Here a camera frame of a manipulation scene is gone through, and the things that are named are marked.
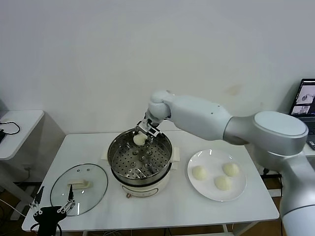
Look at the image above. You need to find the white round plate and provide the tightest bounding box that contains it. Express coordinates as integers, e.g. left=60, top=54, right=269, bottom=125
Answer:
left=187, top=149, right=247, bottom=203

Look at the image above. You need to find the cream electric cooking pot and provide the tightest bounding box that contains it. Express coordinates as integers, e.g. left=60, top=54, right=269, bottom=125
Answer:
left=100, top=145, right=181, bottom=199

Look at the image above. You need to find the white steamed baozi bun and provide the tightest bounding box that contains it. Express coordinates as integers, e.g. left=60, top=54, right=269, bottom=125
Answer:
left=191, top=166, right=208, bottom=181
left=222, top=162, right=240, bottom=177
left=214, top=176, right=231, bottom=191
left=132, top=131, right=148, bottom=146

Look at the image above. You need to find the white side table with cable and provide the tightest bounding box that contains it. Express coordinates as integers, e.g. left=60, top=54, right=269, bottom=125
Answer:
left=0, top=110, right=46, bottom=221

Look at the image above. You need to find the black looped cable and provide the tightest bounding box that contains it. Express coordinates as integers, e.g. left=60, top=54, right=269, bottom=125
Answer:
left=0, top=121, right=22, bottom=135

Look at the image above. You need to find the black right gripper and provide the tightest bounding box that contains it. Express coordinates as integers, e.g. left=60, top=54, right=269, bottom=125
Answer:
left=134, top=112, right=163, bottom=143

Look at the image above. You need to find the black cable with adapter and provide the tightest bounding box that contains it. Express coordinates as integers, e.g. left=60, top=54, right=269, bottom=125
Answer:
left=262, top=167, right=284, bottom=197

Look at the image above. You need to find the glass lid with cream handle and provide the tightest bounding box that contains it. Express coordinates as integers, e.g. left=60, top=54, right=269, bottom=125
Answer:
left=50, top=164, right=109, bottom=217

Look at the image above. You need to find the steel perforated steamer basket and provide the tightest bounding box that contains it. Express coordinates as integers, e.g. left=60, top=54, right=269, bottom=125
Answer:
left=107, top=127, right=173, bottom=186

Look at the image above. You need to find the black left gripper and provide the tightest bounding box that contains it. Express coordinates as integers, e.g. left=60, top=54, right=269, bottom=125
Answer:
left=29, top=184, right=76, bottom=236

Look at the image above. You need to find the grey open laptop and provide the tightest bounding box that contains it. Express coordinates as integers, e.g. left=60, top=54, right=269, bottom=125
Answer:
left=289, top=78, right=315, bottom=151

